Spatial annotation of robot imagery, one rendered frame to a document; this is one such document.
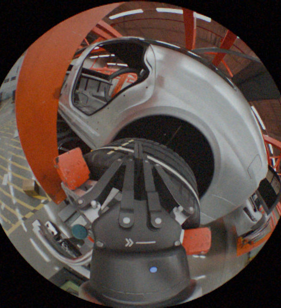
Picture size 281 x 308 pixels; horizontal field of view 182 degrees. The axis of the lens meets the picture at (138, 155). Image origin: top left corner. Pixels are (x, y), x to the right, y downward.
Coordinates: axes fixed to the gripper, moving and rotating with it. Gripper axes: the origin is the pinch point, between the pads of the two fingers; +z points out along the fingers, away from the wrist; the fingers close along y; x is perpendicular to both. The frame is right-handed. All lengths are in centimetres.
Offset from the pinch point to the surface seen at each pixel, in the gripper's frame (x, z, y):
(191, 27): 146, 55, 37
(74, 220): -99, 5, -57
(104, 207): -6.1, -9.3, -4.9
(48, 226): -19.4, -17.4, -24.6
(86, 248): -29.0, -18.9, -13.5
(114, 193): -6.0, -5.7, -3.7
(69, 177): -5.8, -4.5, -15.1
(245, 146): 13, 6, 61
